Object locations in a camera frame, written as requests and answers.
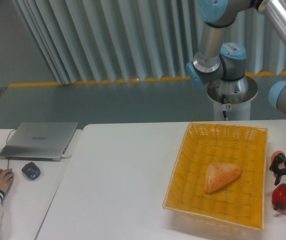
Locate red bell pepper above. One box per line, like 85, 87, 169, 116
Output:
271, 183, 286, 211

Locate black computer mouse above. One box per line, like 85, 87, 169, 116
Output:
4, 168, 15, 186

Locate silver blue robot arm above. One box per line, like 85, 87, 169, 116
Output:
186, 0, 286, 184

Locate yellow woven basket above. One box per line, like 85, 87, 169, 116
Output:
162, 122, 268, 230

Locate brown egg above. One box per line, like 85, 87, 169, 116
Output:
270, 150, 285, 162

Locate triangular bread pastry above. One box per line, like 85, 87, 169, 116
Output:
204, 163, 242, 194

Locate white usb plug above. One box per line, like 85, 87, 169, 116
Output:
61, 155, 72, 159

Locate silver closed laptop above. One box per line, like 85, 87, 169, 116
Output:
0, 122, 78, 161

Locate dark grey small case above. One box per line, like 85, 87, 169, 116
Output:
21, 162, 41, 181

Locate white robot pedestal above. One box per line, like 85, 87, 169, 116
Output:
207, 76, 258, 121

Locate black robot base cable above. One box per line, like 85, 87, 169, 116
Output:
221, 93, 230, 122

